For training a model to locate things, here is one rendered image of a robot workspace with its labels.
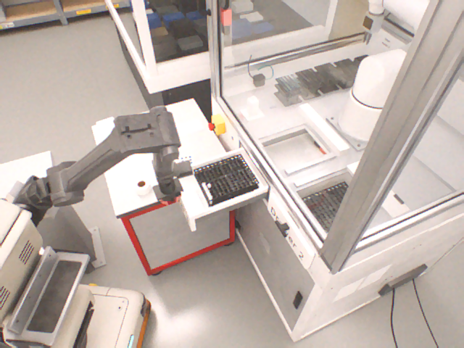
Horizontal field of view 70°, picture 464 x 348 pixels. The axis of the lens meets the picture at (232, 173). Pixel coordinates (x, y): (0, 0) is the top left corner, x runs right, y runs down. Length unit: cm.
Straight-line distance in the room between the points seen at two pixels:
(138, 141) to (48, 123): 269
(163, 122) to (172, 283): 153
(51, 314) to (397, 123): 96
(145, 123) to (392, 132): 49
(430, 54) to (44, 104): 333
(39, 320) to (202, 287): 120
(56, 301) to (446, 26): 106
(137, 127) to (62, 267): 56
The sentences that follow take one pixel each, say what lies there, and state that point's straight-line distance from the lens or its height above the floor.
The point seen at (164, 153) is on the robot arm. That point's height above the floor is 145.
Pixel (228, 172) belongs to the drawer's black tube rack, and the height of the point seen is 90.
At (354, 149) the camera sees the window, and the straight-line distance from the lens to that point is 83.
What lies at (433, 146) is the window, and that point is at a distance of 84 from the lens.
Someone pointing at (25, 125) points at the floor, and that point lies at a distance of 345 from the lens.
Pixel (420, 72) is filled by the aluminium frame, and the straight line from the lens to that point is 64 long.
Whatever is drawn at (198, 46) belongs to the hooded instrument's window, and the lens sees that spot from 196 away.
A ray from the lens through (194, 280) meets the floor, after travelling 213.
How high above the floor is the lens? 197
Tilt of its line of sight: 50 degrees down
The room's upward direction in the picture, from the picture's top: straight up
